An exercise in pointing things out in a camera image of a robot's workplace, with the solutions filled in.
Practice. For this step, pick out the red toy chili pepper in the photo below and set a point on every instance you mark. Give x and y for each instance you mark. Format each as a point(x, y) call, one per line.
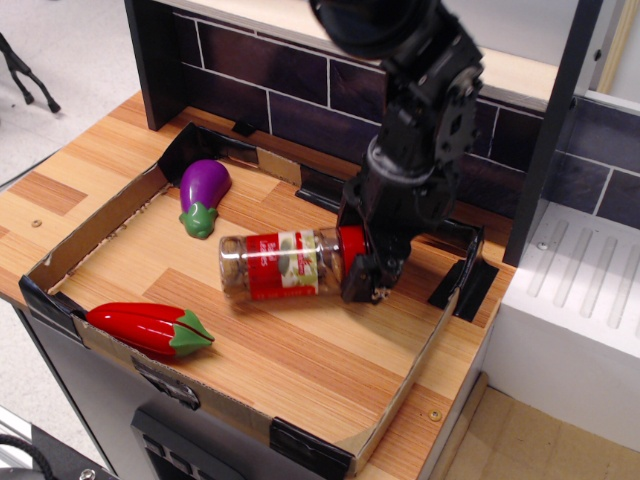
point(157, 328)

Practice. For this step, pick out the purple toy eggplant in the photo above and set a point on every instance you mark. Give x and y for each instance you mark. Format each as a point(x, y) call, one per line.
point(202, 187)

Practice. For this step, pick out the light wooden shelf board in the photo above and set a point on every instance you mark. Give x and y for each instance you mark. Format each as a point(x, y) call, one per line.
point(523, 82)

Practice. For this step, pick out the dark right shelf post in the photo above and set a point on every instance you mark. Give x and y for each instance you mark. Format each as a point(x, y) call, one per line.
point(573, 78)

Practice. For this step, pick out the aluminium frame with bolt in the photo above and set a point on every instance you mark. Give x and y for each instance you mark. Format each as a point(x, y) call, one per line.
point(28, 452)

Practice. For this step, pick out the cardboard fence with black tape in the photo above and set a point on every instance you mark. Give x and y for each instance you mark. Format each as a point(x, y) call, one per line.
point(307, 387)

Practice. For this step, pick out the black oven control panel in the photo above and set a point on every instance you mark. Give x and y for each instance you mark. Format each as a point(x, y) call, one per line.
point(172, 456)

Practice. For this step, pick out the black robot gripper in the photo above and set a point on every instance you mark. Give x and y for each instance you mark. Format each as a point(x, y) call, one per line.
point(391, 212)

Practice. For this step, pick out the red-capped basil spice bottle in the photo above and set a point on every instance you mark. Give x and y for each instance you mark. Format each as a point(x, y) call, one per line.
point(289, 264)

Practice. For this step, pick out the white ribbed drainboard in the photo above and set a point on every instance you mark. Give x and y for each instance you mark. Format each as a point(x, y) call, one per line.
point(581, 272)

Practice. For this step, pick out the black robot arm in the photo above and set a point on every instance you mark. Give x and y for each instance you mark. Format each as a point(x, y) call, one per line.
point(433, 72)

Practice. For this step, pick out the dark shelf side post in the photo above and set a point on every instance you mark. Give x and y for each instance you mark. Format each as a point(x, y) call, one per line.
point(156, 50)

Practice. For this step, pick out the black metal stand legs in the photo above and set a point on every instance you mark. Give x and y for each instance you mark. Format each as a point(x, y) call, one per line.
point(16, 67)

